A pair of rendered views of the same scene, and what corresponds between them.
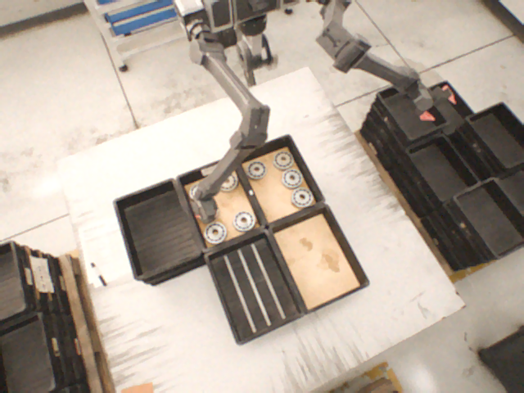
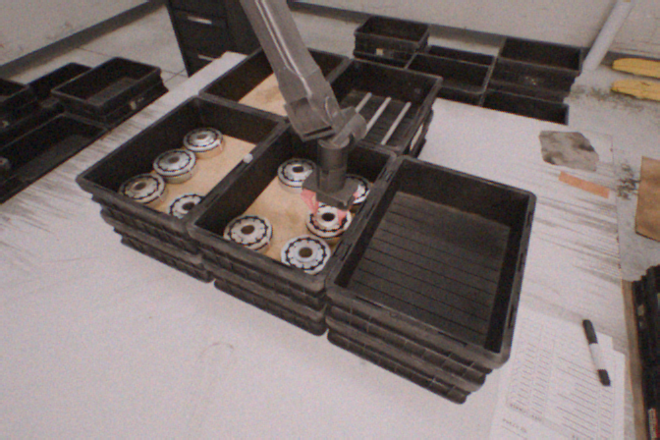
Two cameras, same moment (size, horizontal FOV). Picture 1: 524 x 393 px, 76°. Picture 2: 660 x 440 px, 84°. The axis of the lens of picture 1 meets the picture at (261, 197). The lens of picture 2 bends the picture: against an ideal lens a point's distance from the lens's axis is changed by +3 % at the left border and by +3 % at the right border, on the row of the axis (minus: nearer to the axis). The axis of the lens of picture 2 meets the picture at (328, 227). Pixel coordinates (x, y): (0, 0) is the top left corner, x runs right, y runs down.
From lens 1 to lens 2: 1.41 m
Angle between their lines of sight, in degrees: 57
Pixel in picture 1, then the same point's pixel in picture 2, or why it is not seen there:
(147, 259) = (486, 248)
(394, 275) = not seen: hidden behind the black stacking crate
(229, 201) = (280, 216)
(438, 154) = (22, 170)
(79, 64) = not seen: outside the picture
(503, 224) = (113, 88)
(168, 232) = (417, 257)
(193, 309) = not seen: hidden behind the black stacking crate
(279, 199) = (224, 166)
